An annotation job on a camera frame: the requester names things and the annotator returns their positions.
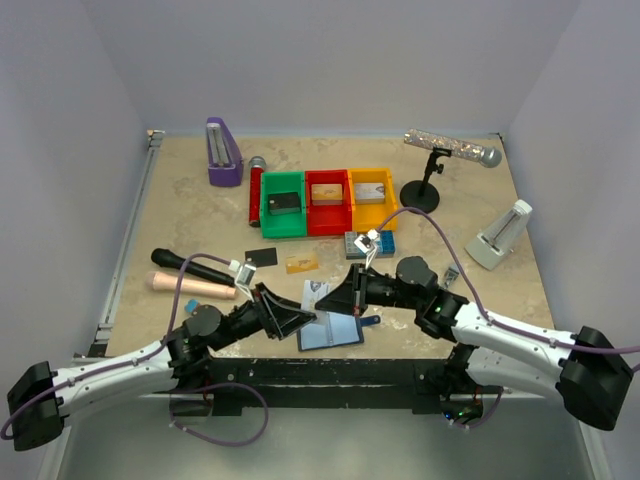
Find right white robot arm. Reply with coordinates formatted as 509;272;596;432
315;256;634;431

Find yellow plastic bin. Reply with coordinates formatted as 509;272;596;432
347;168;398;233

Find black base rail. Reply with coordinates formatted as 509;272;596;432
196;358;477;415

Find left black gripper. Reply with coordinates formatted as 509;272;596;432
210;282;317;351

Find blue grey lego block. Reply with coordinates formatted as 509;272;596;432
344;230;396;260

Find gold card from holder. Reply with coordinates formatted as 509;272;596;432
285;252;319;274

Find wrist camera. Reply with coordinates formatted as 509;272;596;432
228;260;257;300
354;229;380;270

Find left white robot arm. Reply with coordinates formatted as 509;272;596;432
1;284;316;451

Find red plastic bin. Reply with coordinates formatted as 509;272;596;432
305;169;352;236

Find green plastic bin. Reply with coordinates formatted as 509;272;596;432
260;171;307;239

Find black credit card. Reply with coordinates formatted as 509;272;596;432
267;192;301;216

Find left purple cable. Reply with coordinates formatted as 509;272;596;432
0;253;236;441

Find pink microphone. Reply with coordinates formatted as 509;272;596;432
145;271;237;300

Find black microphone stand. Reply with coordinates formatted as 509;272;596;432
399;148;452;213

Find gold credit card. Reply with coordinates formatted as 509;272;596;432
310;183;343;206

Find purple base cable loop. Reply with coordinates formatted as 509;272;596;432
168;383;271;446

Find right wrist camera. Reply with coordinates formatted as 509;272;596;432
354;229;380;270

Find purple metronome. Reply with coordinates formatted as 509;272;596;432
205;117;244;188

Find orange blue toy block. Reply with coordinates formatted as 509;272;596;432
184;299;199;314

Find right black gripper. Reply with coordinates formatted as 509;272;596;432
316;263;422;317

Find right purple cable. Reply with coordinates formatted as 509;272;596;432
377;206;640;374

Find small grey block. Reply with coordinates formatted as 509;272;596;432
442;263;460;289

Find silver credit card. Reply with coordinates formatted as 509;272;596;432
354;182;386;205

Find black VIP card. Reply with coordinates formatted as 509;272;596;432
245;247;278;268

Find white metronome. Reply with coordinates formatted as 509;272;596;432
465;199;533;271

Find black microphone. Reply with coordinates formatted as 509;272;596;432
151;247;236;288

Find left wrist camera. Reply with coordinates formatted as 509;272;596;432
228;260;257;300

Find red microphone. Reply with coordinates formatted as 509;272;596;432
248;156;266;228

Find navy blue card holder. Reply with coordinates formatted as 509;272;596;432
297;313;381;352

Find glitter silver microphone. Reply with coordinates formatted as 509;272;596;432
404;128;503;168

